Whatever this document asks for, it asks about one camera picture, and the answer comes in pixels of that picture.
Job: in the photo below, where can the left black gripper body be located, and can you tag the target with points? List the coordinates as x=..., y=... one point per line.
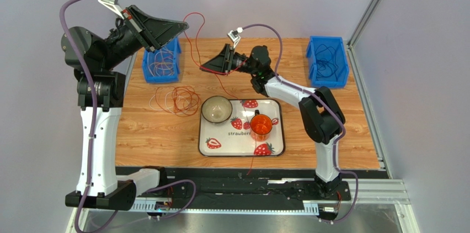
x=122, y=44

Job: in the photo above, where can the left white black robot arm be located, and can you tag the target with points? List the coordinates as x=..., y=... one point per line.
x=101, y=92

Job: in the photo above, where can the right aluminium frame post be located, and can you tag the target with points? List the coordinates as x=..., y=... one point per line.
x=371, y=8

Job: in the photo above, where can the aluminium frame post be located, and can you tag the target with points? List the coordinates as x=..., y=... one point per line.
x=126, y=66
x=371, y=8

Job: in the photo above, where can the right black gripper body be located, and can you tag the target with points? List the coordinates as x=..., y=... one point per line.
x=228, y=59

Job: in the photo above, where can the blue plastic bin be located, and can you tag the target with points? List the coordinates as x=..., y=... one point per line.
x=162, y=66
x=327, y=62

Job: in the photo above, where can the grey ceramic bowl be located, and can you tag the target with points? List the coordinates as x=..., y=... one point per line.
x=216, y=109

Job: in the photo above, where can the white strawberry tray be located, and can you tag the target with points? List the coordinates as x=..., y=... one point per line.
x=232, y=138

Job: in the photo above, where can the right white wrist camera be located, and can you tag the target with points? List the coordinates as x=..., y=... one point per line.
x=234, y=36

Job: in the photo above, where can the aluminium front rail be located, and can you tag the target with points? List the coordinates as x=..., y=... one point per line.
x=355, y=182

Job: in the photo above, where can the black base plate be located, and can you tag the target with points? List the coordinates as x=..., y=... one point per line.
x=243, y=189

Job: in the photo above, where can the orange translucent mug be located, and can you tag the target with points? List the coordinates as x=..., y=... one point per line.
x=260, y=126

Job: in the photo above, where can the left aluminium frame post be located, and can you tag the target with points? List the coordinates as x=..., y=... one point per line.
x=126, y=66

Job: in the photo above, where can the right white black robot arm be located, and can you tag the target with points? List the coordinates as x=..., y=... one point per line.
x=321, y=115

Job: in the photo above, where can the right blue plastic bin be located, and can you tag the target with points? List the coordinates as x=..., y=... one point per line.
x=327, y=62

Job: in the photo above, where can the left blue plastic bin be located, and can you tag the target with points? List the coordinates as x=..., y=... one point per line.
x=162, y=66

